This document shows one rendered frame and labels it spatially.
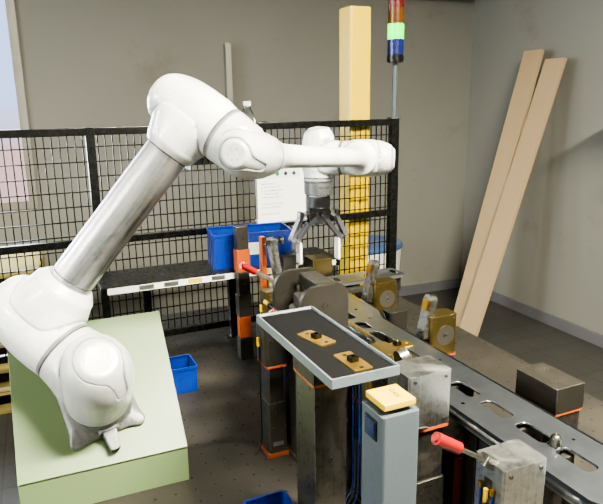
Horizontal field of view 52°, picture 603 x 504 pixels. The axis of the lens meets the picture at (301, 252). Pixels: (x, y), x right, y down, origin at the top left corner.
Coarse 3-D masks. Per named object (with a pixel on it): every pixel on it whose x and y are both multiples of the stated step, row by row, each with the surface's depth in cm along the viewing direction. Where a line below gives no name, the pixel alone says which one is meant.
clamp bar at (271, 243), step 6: (270, 240) 188; (276, 240) 189; (282, 240) 190; (270, 246) 189; (276, 246) 189; (270, 252) 190; (276, 252) 189; (270, 258) 192; (276, 258) 190; (276, 264) 190; (276, 270) 191; (276, 276) 191
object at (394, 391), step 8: (392, 384) 103; (368, 392) 100; (376, 392) 100; (384, 392) 100; (392, 392) 100; (400, 392) 100; (376, 400) 98; (384, 400) 97; (392, 400) 97; (400, 400) 97; (408, 400) 97; (384, 408) 96; (392, 408) 96
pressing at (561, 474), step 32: (352, 320) 179; (384, 320) 179; (416, 352) 156; (480, 384) 138; (480, 416) 124; (512, 416) 124; (544, 416) 123; (544, 448) 112; (576, 448) 112; (576, 480) 103
